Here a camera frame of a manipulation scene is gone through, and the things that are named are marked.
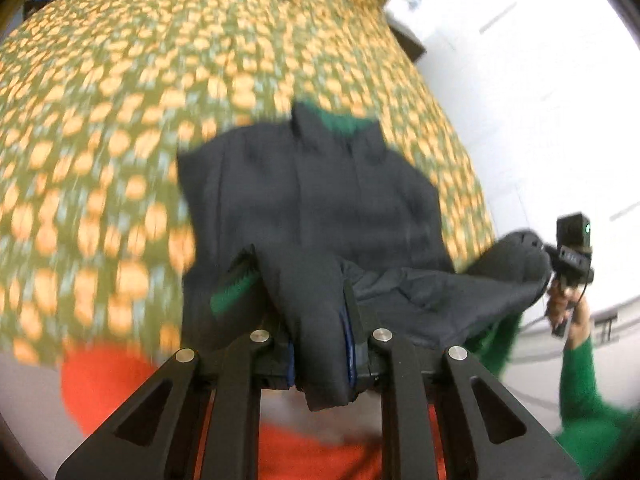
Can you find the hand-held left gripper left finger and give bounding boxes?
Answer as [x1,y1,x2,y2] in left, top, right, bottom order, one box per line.
[55,330,297,480]

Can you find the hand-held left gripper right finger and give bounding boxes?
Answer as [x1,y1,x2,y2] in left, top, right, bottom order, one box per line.
[344,280,585,480]

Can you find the black puffer jacket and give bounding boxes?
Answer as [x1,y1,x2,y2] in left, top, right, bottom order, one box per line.
[177,100,553,412]

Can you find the person's green sleeved right forearm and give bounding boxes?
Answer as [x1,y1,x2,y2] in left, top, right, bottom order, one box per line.
[554,334,640,480]

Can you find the person's right hand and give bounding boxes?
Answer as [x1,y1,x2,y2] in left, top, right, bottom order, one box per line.
[546,280,593,347]

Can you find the orange fleece pants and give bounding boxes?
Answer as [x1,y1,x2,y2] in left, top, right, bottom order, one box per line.
[60,344,442,480]

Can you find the white wardrobe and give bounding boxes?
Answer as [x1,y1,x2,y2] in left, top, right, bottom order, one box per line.
[390,0,640,411]

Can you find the dark wooden nightstand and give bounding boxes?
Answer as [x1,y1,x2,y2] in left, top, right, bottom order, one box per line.
[387,12,427,64]

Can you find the floral orange green bedspread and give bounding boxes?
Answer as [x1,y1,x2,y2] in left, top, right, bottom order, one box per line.
[0,0,501,367]

